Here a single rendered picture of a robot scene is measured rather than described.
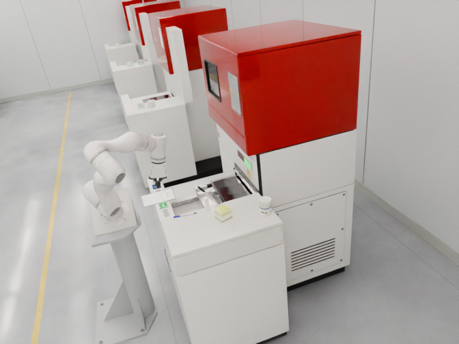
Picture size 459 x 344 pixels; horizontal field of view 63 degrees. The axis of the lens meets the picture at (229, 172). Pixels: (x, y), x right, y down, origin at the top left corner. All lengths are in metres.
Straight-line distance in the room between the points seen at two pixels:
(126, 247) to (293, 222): 1.12
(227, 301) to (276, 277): 0.32
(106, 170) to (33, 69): 8.54
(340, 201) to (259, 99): 1.00
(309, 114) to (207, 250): 0.99
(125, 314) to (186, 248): 1.24
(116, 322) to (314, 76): 2.21
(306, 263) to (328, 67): 1.41
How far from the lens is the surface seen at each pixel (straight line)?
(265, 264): 2.20
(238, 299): 2.30
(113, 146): 1.81
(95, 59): 10.10
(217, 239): 2.00
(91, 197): 2.15
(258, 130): 2.16
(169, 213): 2.28
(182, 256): 1.98
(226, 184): 2.59
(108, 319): 3.13
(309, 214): 2.62
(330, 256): 2.97
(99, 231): 2.53
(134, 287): 2.82
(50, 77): 10.23
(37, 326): 3.39
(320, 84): 2.27
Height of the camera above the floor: 2.21
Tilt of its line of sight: 28 degrees down
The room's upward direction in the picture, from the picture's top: 7 degrees counter-clockwise
